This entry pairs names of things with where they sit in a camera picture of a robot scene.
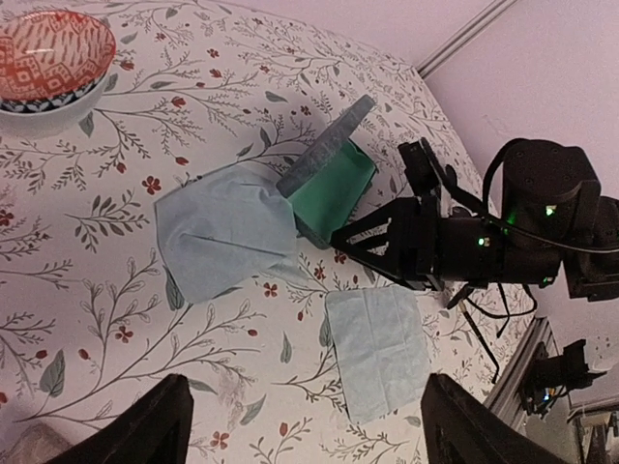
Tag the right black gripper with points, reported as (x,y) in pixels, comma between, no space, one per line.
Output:
(398,241)

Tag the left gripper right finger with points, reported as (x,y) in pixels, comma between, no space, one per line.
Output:
(460,429)

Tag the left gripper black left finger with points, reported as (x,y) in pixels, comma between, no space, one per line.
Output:
(155,429)

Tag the blue-grey glasses case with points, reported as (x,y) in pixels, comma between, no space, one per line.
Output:
(325,183)

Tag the light blue cloth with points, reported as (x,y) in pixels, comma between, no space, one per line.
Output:
(381,350)
(224,228)

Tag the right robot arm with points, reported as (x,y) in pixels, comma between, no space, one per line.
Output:
(553,220)

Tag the beige-grey glasses case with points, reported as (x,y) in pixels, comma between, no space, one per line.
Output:
(36,445)

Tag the crumpled light blue cloth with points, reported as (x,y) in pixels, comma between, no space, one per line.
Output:
(224,228)

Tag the front aluminium rail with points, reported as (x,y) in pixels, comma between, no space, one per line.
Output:
(505,399)

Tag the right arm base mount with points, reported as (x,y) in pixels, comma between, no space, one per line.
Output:
(554,377)

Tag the right aluminium post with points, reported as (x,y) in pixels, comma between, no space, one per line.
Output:
(463,36)

